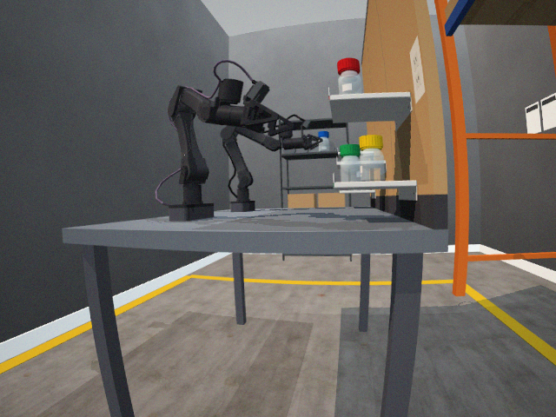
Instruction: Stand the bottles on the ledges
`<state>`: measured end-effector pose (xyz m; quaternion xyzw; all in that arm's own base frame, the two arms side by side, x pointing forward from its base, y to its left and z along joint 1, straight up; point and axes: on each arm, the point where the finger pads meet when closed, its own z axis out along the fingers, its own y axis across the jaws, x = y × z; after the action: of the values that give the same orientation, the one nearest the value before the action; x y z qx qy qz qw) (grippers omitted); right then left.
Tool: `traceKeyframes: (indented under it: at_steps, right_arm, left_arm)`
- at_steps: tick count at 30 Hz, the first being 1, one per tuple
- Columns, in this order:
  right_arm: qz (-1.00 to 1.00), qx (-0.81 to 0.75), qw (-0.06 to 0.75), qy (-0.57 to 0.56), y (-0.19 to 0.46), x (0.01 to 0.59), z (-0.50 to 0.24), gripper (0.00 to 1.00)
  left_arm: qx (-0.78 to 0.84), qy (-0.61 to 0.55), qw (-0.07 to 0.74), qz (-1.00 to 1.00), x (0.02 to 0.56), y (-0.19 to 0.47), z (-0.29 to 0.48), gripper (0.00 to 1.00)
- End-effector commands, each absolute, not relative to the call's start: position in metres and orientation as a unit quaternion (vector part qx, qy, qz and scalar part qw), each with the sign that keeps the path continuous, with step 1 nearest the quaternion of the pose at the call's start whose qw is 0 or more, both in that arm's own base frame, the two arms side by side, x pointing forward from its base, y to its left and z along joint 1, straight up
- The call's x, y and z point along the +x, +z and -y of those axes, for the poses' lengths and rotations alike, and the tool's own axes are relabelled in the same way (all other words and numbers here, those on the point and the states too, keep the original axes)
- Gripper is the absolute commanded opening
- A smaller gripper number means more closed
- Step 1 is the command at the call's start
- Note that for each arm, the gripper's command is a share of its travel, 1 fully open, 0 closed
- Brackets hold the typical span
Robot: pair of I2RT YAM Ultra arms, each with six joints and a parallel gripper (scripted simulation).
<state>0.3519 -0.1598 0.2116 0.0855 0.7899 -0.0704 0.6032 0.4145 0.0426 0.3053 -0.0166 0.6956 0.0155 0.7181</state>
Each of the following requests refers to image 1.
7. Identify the clear glass bottle with yellow cap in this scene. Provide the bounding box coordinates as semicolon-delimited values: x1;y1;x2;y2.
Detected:
359;135;385;182

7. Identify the white bottle with blue cap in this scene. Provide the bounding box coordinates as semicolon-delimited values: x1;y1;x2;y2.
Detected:
318;131;329;153

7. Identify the clear bottle with red cap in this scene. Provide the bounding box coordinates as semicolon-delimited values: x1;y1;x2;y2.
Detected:
337;58;362;95

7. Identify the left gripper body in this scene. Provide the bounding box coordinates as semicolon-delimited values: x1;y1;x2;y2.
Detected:
292;121;309;150

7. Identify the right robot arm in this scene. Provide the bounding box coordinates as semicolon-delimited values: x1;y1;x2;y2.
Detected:
168;79;269;209

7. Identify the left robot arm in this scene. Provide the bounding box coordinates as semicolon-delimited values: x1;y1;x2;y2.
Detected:
221;126;294;203

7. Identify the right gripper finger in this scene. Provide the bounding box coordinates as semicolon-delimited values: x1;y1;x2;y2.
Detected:
268;115;295;136
245;99;279;128

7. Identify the clear bottle with green cap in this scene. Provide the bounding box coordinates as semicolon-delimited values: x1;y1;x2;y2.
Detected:
340;144;361;182

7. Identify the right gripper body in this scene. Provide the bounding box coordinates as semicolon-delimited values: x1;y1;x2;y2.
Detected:
230;85;272;134

